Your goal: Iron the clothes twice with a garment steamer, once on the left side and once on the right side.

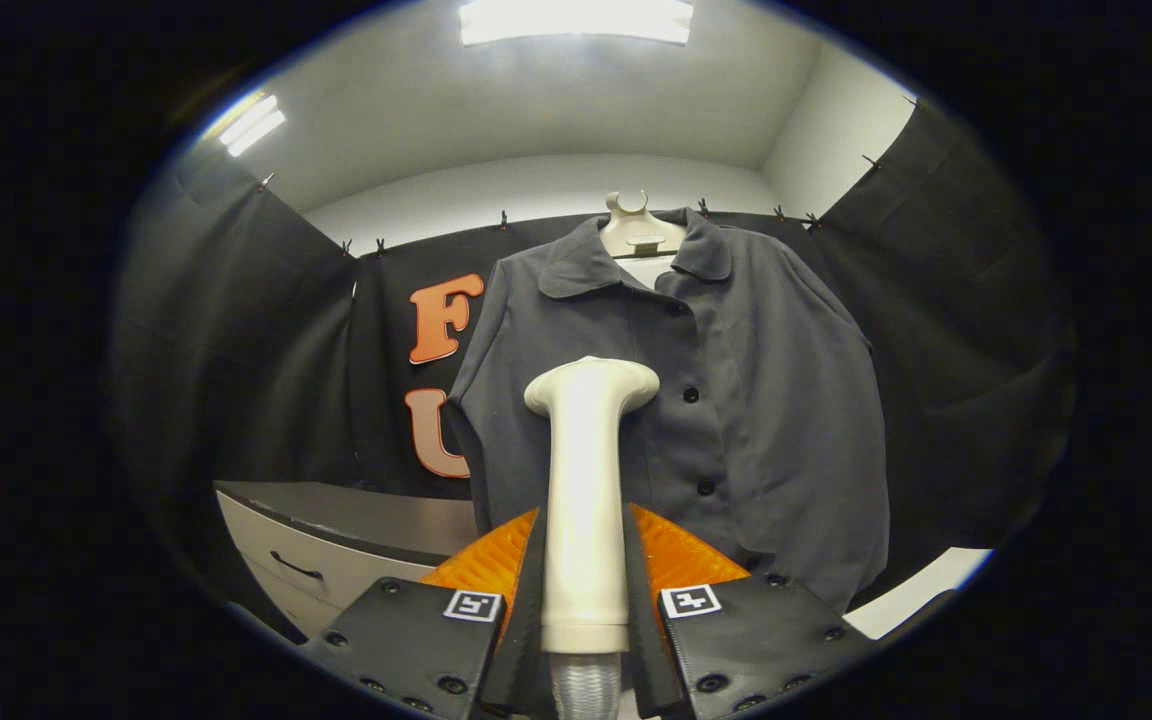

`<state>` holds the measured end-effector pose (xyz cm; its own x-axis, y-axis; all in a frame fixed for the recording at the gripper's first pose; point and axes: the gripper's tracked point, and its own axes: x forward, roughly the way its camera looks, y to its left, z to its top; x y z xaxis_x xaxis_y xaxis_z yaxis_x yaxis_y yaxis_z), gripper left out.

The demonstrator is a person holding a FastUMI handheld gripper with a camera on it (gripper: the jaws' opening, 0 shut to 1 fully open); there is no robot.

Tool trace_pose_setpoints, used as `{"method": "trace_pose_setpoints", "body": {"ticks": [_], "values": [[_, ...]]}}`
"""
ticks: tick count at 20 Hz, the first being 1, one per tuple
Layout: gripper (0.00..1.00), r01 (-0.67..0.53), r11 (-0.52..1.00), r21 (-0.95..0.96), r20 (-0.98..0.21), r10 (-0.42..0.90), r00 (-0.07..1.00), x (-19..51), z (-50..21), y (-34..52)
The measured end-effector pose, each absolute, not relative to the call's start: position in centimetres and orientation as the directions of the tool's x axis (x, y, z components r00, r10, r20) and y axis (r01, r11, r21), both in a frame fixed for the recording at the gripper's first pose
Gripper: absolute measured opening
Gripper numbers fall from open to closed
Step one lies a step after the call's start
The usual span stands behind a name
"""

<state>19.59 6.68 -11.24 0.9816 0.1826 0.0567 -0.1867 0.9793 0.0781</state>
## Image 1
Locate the white garment hanger form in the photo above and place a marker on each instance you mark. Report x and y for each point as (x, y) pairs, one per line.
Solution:
(636, 232)

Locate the grey drawer cabinet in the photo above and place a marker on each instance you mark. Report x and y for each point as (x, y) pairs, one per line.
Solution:
(336, 560)

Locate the large ceiling light panel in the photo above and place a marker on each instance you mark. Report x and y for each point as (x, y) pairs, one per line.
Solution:
(576, 20)

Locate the dark grey button shirt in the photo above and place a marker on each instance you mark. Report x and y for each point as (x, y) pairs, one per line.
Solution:
(776, 420)

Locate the white garment steamer head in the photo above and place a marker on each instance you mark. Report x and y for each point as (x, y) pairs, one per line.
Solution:
(586, 500)

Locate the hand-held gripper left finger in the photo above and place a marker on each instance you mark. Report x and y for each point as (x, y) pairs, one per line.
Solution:
(524, 620)

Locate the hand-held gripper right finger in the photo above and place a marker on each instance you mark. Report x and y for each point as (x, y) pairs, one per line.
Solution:
(644, 620)

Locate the narrow ceiling light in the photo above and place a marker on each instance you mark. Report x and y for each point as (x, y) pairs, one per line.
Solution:
(251, 125)

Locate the row of black clips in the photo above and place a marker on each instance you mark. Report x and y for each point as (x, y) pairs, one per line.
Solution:
(503, 220)

